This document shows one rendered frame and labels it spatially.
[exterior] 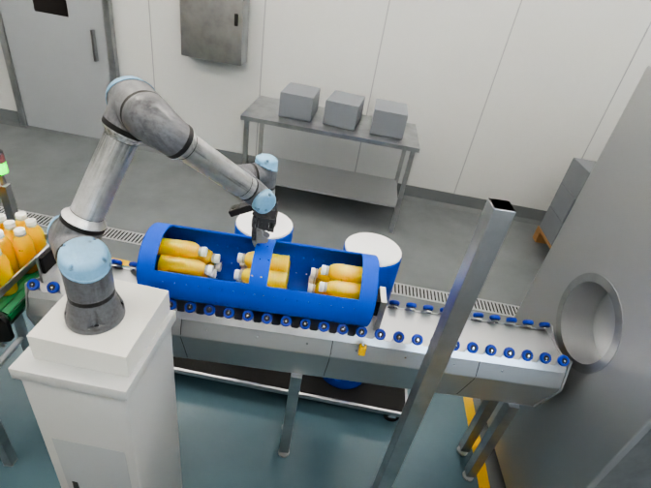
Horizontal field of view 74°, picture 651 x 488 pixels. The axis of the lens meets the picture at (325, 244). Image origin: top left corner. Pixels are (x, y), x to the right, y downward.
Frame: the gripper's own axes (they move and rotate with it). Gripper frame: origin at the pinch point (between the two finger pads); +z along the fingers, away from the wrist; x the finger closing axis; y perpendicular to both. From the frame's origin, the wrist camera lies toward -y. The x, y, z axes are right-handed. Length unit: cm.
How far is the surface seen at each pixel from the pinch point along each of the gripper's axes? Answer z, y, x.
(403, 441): 55, 68, -36
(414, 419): 41, 68, -36
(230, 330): 34.5, -4.9, -12.4
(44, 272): 26, -80, -4
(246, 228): 19.6, -9.6, 39.5
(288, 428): 98, 25, -9
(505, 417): 67, 121, -10
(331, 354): 38, 37, -14
